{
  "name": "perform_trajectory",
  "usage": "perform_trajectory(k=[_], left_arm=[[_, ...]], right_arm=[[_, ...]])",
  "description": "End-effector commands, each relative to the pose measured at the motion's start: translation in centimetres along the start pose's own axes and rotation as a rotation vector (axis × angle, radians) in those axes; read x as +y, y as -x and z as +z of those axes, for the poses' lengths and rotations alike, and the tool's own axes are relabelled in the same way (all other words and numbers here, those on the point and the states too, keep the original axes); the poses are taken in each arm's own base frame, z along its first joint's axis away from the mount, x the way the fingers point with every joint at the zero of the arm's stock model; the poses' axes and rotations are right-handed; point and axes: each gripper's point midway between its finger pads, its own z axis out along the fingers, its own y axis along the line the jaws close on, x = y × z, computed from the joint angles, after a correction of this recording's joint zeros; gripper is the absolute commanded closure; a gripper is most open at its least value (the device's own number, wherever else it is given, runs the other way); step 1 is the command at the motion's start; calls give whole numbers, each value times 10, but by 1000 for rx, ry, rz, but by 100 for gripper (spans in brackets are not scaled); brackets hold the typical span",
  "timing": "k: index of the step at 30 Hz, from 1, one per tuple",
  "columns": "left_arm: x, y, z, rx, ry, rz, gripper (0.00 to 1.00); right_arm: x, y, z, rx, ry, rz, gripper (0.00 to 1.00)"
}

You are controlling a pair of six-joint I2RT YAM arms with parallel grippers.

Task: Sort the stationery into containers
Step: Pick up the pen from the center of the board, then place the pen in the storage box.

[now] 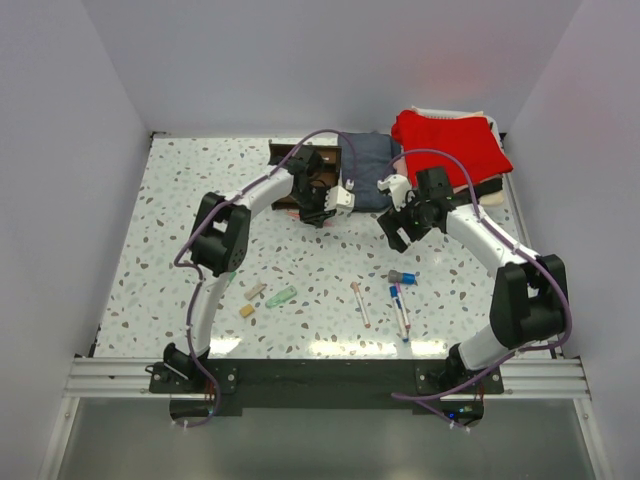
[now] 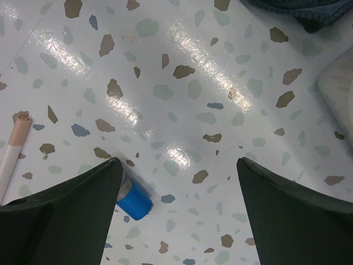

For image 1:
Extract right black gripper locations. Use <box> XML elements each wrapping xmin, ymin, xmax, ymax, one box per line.
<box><xmin>378</xmin><ymin>188</ymin><xmax>434</xmax><ymax>253</ymax></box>

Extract brown wooden desk organizer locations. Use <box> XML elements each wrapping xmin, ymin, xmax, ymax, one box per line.
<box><xmin>268</xmin><ymin>142</ymin><xmax>342</xmax><ymax>188</ymax></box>

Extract purple capped white marker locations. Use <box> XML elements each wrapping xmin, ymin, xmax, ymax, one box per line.
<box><xmin>394</xmin><ymin>282</ymin><xmax>411</xmax><ymax>333</ymax></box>

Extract blue capped white marker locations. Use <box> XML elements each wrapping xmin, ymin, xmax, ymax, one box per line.
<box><xmin>389</xmin><ymin>285</ymin><xmax>409</xmax><ymax>343</ymax></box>

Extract beige capped white marker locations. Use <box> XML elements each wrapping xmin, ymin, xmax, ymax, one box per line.
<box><xmin>350</xmin><ymin>282</ymin><xmax>371</xmax><ymax>328</ymax></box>

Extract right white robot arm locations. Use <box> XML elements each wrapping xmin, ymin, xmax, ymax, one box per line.
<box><xmin>377</xmin><ymin>167</ymin><xmax>572</xmax><ymax>397</ymax></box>

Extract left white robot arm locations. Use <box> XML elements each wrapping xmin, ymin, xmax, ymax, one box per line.
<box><xmin>162</xmin><ymin>146</ymin><xmax>337</xmax><ymax>399</ymax></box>

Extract blue folded towel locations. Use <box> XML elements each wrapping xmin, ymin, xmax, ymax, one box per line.
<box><xmin>338</xmin><ymin>132</ymin><xmax>401</xmax><ymax>212</ymax></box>

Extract green clear correction tape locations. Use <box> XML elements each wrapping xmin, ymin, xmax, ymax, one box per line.
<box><xmin>266</xmin><ymin>286</ymin><xmax>297</xmax><ymax>309</ymax></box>

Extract beige eraser piece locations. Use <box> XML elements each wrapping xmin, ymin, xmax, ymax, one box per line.
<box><xmin>244</xmin><ymin>283</ymin><xmax>266</xmax><ymax>301</ymax></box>

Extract white basket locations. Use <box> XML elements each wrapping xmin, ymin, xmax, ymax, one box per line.
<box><xmin>409</xmin><ymin>104</ymin><xmax>508</xmax><ymax>206</ymax></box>

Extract red folded cloth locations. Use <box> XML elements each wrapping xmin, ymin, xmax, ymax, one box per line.
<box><xmin>390</xmin><ymin>108</ymin><xmax>516</xmax><ymax>187</ymax></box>

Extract tan eraser block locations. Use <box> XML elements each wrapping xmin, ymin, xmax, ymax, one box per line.
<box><xmin>239</xmin><ymin>304</ymin><xmax>255</xmax><ymax>318</ymax></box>

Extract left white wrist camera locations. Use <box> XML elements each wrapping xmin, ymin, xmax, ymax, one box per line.
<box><xmin>324</xmin><ymin>185</ymin><xmax>355</xmax><ymax>212</ymax></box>

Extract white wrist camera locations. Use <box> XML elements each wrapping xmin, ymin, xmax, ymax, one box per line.
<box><xmin>377</xmin><ymin>174</ymin><xmax>412</xmax><ymax>211</ymax></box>
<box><xmin>324</xmin><ymin>185</ymin><xmax>355</xmax><ymax>212</ymax></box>

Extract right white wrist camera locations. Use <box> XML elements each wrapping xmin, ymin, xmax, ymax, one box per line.
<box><xmin>377</xmin><ymin>174</ymin><xmax>412</xmax><ymax>211</ymax></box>

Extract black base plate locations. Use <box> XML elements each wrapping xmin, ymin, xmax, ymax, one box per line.
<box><xmin>148</xmin><ymin>355</ymin><xmax>503</xmax><ymax>418</ymax></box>

